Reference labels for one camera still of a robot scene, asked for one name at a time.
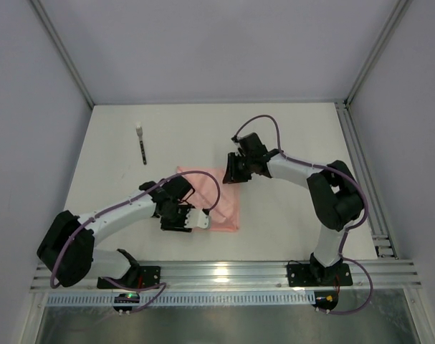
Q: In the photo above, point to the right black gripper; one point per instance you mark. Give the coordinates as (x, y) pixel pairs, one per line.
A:
(236, 168)

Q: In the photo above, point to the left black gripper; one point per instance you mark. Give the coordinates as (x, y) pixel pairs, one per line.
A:
(178, 219)

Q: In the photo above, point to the pink cloth napkin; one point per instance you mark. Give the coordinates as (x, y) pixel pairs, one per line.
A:
(226, 215)

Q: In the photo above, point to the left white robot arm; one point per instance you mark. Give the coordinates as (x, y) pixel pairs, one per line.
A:
(70, 251)

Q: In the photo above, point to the left small controller board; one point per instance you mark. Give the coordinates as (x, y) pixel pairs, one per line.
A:
(125, 303)

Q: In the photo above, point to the small controller board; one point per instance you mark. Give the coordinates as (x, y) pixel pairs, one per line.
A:
(325, 301)
(125, 303)

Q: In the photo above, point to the right small controller board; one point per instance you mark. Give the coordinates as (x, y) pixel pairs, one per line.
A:
(325, 301)

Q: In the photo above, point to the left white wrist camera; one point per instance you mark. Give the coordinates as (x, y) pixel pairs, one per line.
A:
(197, 218)

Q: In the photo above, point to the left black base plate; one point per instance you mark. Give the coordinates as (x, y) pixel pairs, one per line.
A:
(145, 276)

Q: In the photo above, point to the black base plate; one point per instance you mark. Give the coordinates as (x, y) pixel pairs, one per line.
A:
(145, 276)
(313, 274)

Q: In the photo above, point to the slotted cable duct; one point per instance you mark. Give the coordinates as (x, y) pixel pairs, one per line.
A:
(186, 299)

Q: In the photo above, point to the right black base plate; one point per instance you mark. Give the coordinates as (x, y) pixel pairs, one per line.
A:
(313, 274)

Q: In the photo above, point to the right side aluminium rail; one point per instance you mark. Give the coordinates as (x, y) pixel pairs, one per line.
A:
(380, 229)

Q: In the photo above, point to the aluminium rail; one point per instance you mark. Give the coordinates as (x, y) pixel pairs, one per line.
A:
(276, 275)
(380, 229)

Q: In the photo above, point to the front aluminium rail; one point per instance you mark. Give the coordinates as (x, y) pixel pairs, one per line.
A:
(276, 275)

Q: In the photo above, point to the right corner aluminium post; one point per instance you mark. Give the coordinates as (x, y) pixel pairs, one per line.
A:
(384, 36)

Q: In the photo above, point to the corner aluminium post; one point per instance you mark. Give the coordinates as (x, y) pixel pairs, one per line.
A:
(56, 40)
(384, 36)

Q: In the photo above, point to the left corner aluminium post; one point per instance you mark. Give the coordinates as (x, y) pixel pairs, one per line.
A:
(56, 40)

